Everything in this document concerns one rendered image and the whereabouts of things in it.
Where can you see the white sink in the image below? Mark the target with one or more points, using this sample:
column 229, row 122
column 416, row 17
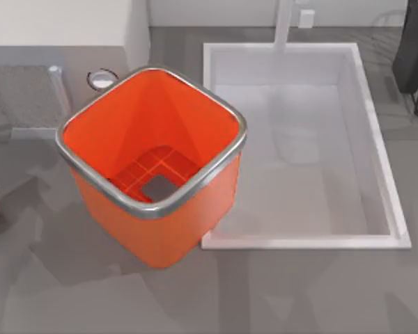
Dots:
column 299, row 195

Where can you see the orange bin with metal rim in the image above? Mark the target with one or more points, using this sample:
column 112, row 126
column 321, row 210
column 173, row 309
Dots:
column 101, row 132

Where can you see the tall white tap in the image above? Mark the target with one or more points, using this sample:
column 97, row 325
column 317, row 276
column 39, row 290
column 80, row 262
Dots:
column 283, row 24

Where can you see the grey dish rack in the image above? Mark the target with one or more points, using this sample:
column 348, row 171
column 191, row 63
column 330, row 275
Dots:
column 21, row 97

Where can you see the white wall socket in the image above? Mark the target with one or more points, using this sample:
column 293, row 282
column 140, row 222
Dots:
column 306, row 18

